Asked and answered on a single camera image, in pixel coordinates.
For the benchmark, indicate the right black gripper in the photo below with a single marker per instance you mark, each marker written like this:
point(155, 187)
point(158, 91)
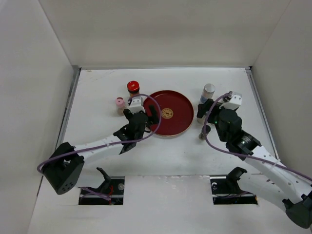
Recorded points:
point(215, 109)

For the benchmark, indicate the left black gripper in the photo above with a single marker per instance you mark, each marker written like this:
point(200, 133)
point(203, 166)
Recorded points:
point(152, 119)

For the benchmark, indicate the pink lid spice shaker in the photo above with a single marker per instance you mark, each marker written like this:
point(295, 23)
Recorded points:
point(121, 106)

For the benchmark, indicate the red lid chili sauce jar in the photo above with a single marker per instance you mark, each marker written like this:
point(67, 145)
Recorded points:
point(133, 88)

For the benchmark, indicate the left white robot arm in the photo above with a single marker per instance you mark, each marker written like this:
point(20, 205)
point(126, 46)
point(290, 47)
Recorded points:
point(63, 168)

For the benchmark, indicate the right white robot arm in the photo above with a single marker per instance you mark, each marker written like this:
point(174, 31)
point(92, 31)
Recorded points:
point(285, 188)

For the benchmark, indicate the black top grinder bottle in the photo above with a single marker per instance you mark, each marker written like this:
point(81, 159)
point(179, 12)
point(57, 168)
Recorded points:
point(201, 120)

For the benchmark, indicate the silver lid tall jar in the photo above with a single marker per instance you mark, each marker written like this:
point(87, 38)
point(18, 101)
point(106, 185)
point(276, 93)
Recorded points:
point(207, 93)

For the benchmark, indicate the red round tray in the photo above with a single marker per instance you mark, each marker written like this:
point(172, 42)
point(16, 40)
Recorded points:
point(176, 110)

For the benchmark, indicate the small dark bottle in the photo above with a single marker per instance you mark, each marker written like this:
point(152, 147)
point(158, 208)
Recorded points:
point(204, 132)

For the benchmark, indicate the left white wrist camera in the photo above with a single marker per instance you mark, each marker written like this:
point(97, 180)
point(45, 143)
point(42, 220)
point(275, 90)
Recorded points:
point(135, 105)

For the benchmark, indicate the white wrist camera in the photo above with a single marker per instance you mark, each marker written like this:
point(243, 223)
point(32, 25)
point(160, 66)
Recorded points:
point(135, 105)
point(233, 101)

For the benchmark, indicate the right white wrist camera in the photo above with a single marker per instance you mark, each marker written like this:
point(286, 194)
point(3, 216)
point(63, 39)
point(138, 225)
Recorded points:
point(233, 101)

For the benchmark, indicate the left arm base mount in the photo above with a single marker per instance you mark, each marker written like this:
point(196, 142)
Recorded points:
point(110, 192)

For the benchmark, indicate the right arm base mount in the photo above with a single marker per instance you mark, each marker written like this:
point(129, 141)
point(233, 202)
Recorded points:
point(226, 191)

